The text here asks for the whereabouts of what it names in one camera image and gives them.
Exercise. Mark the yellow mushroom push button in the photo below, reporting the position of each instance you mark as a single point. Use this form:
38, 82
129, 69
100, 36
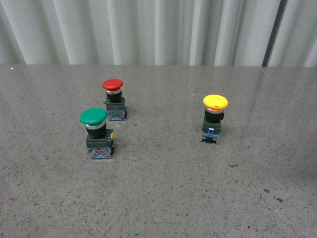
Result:
214, 114

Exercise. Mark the red mushroom push button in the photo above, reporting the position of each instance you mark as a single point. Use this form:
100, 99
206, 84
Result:
115, 102

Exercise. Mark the green mushroom push button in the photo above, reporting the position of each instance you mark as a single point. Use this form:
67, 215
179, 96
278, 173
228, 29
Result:
99, 141

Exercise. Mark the white pleated curtain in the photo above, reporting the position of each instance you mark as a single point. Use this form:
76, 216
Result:
160, 32

